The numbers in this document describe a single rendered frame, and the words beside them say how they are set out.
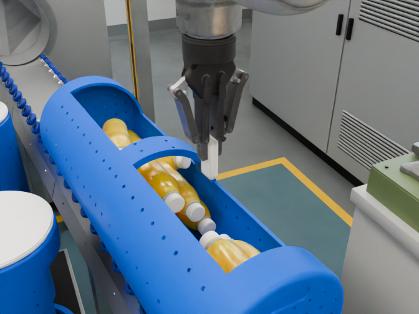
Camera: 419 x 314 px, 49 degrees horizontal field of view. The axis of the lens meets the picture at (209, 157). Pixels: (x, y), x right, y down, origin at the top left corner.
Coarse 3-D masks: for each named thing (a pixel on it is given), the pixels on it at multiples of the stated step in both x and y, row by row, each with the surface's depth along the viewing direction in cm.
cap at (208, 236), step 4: (208, 232) 83; (212, 232) 84; (204, 236) 83; (208, 236) 83; (212, 236) 83; (216, 236) 83; (200, 240) 83; (204, 240) 83; (208, 240) 82; (204, 244) 83
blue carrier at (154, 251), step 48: (96, 96) 131; (48, 144) 121; (96, 144) 101; (144, 144) 96; (96, 192) 95; (144, 192) 85; (144, 240) 79; (192, 240) 73; (144, 288) 77; (192, 288) 69; (240, 288) 65; (288, 288) 65; (336, 288) 73
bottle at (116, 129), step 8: (112, 120) 123; (120, 120) 124; (104, 128) 121; (112, 128) 118; (120, 128) 118; (112, 136) 113; (120, 136) 113; (128, 136) 118; (120, 144) 111; (128, 144) 113
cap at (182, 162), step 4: (176, 156) 112; (180, 156) 111; (176, 160) 111; (180, 160) 111; (184, 160) 112; (188, 160) 113; (176, 164) 112; (180, 164) 111; (184, 164) 112; (188, 164) 113; (184, 168) 112
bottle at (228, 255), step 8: (216, 240) 81; (224, 240) 81; (208, 248) 81; (216, 248) 79; (224, 248) 79; (232, 248) 79; (240, 248) 80; (216, 256) 78; (224, 256) 77; (232, 256) 77; (240, 256) 77; (248, 256) 79; (224, 264) 77; (232, 264) 76
